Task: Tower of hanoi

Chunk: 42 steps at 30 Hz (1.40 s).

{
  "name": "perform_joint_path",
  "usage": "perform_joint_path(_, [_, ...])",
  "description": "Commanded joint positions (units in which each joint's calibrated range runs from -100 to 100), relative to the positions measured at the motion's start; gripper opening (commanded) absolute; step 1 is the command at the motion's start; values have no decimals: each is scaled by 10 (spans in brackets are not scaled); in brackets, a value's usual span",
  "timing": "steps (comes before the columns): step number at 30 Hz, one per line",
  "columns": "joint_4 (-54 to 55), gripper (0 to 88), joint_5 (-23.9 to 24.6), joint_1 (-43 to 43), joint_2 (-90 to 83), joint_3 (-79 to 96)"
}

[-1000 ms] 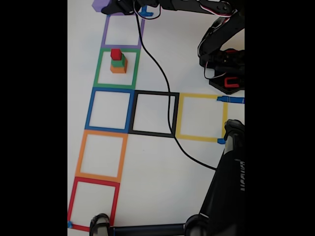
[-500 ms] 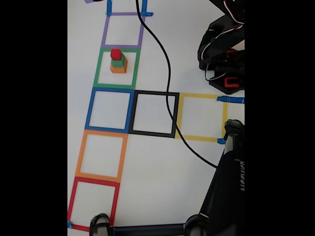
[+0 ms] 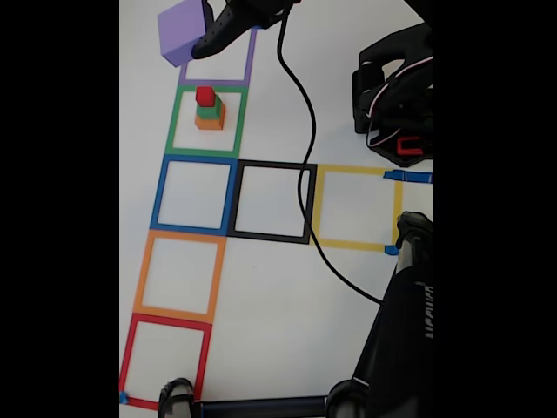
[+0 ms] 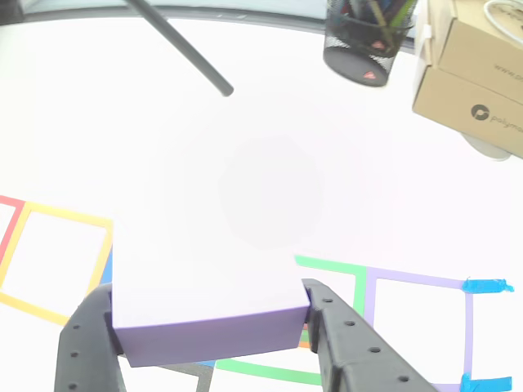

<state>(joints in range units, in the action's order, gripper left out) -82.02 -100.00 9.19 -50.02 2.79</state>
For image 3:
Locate black square frame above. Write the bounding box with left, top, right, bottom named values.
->
left=225, top=158, right=318, bottom=245

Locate orange square block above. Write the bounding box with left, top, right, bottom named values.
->
left=194, top=104, right=226, bottom=131

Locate small red cube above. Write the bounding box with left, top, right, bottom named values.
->
left=195, top=85, right=217, bottom=108

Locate purple square frame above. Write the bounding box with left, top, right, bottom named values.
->
left=178, top=25, right=258, bottom=88

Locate green square block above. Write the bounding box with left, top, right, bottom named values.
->
left=195, top=94, right=223, bottom=119

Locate red square frame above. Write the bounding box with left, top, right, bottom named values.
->
left=119, top=312, right=213, bottom=411

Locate blue square frame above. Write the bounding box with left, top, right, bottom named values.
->
left=150, top=154, right=239, bottom=238

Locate black camera cable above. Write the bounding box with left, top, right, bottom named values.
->
left=277, top=12, right=385, bottom=305

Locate green square frame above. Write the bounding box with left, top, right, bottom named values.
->
left=164, top=84, right=249, bottom=158

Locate orange square frame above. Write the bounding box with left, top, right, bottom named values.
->
left=133, top=229, right=228, bottom=324

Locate large purple square block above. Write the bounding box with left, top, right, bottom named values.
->
left=157, top=0, right=210, bottom=69

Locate black tripod stand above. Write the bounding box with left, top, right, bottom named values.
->
left=158, top=211, right=433, bottom=418

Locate yellow square frame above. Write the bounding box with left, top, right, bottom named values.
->
left=309, top=164, right=404, bottom=253

